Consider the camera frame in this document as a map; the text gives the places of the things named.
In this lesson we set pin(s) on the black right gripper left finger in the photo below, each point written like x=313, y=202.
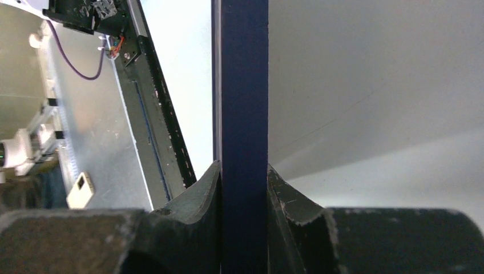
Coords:
x=181, y=237

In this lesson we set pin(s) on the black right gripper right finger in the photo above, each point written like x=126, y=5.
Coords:
x=304, y=237

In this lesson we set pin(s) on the wooden picture frame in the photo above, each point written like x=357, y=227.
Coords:
x=240, y=67

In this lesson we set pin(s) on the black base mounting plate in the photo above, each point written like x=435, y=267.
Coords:
x=124, y=131

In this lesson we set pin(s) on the grey cable duct strip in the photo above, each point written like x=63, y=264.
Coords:
x=52, y=87

